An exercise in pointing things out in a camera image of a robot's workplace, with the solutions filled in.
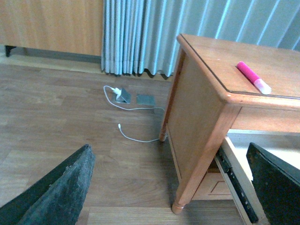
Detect white charging cable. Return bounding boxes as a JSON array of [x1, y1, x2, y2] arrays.
[[103, 85, 165, 143]]

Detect light wooden cabinet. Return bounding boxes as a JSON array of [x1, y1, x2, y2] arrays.
[[0, 0, 104, 56]]

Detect white charger plug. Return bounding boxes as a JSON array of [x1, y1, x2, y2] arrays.
[[111, 88, 121, 95]]

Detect closed metal floor socket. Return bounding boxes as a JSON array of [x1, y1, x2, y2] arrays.
[[136, 94, 155, 106]]

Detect wooden nightstand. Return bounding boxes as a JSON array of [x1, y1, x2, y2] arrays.
[[159, 34, 300, 214]]

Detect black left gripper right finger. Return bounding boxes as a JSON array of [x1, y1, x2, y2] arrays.
[[246, 142, 300, 225]]

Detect open metal floor socket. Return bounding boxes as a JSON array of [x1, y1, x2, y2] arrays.
[[113, 88, 131, 104]]

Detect wooden nightstand drawer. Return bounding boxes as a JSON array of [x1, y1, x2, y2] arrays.
[[220, 133, 300, 225]]

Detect pink marker with clear cap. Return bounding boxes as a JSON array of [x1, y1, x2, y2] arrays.
[[236, 61, 272, 95]]

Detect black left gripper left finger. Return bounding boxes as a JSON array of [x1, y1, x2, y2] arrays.
[[0, 144, 96, 225]]

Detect black drawer slide rail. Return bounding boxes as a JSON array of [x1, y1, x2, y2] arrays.
[[215, 147, 259, 225]]

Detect grey-blue pleated curtain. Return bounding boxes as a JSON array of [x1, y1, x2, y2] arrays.
[[101, 0, 300, 79]]

